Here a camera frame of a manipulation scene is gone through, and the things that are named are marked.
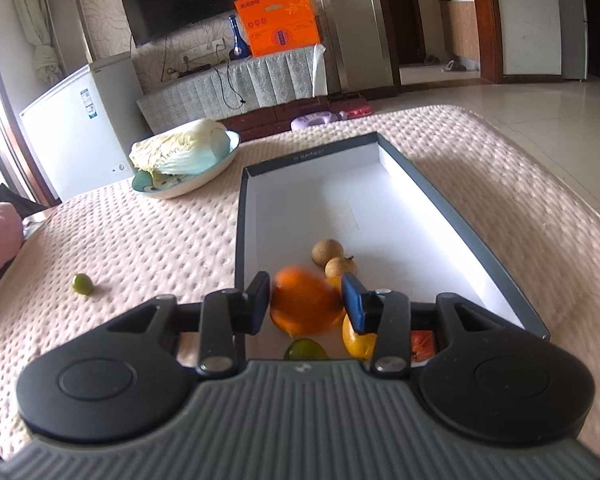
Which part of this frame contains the yellow orange tomato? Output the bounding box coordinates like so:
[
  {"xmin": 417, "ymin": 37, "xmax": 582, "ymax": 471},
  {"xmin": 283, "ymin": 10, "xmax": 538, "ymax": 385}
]
[{"xmin": 341, "ymin": 315, "xmax": 377, "ymax": 361}]

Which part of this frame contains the small brown longan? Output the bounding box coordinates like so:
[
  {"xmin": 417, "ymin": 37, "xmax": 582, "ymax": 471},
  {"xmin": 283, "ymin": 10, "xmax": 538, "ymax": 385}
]
[{"xmin": 324, "ymin": 256, "xmax": 358, "ymax": 278}]

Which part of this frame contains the green tomato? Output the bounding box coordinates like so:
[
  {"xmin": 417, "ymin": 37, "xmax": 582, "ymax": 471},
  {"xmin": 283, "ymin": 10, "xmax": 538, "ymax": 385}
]
[
  {"xmin": 284, "ymin": 338, "xmax": 329, "ymax": 361},
  {"xmin": 71, "ymin": 273, "xmax": 95, "ymax": 296}
]

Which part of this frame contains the brown kiwi fruit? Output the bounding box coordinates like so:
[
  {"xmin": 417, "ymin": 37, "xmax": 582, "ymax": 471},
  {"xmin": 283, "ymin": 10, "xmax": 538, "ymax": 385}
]
[{"xmin": 311, "ymin": 238, "xmax": 344, "ymax": 268}]

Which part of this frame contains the wooden kitchen cabinet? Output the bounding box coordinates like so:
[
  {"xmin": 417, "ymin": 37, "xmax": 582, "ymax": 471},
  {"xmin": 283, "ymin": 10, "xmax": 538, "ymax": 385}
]
[{"xmin": 439, "ymin": 0, "xmax": 481, "ymax": 67}]

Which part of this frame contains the grey rectangular box tray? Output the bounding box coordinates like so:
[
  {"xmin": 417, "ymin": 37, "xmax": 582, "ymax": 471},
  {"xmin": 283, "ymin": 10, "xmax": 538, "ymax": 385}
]
[{"xmin": 235, "ymin": 132, "xmax": 550, "ymax": 339}]

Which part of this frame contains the pink quilted table cover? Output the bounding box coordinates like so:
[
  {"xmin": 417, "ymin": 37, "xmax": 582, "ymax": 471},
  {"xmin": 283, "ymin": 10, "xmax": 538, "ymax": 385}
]
[{"xmin": 0, "ymin": 105, "xmax": 600, "ymax": 458}]

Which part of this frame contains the light blue ceramic plate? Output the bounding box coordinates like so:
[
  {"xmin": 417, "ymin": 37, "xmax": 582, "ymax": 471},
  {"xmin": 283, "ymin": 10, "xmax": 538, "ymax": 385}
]
[{"xmin": 131, "ymin": 130, "xmax": 242, "ymax": 200}]

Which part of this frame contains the napa cabbage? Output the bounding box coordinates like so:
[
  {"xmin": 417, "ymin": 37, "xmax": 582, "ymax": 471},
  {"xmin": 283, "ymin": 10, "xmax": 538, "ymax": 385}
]
[{"xmin": 130, "ymin": 118, "xmax": 230, "ymax": 176}]

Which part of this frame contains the white chest freezer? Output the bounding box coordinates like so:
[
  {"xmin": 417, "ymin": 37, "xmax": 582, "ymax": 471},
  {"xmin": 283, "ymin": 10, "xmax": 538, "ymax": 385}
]
[{"xmin": 20, "ymin": 52, "xmax": 151, "ymax": 202}]

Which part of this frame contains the purple plastic object on floor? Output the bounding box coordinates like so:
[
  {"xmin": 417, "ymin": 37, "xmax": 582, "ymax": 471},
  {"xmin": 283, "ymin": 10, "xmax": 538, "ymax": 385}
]
[{"xmin": 290, "ymin": 110, "xmax": 340, "ymax": 131}]

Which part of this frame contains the cloth covered tv cabinet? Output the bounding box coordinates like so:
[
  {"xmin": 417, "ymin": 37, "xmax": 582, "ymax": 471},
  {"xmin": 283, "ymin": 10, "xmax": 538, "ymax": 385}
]
[{"xmin": 137, "ymin": 44, "xmax": 327, "ymax": 133}]

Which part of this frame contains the blue glass bottle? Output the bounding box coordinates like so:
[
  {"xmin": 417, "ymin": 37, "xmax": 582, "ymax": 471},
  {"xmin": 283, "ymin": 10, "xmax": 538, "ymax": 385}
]
[{"xmin": 228, "ymin": 14, "xmax": 251, "ymax": 60}]

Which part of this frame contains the orange gift box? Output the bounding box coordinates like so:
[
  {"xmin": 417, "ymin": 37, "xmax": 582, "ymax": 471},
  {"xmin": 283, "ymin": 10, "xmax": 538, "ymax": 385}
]
[{"xmin": 234, "ymin": 0, "xmax": 321, "ymax": 56}]

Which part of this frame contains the tied beige curtain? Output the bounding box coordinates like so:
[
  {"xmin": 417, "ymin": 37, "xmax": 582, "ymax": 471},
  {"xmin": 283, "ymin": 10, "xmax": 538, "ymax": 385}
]
[{"xmin": 14, "ymin": 0, "xmax": 62, "ymax": 88}]

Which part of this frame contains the white wall power strip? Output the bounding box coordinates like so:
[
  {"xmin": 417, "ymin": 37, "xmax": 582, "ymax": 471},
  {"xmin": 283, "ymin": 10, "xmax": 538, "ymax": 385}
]
[{"xmin": 181, "ymin": 38, "xmax": 226, "ymax": 62}]

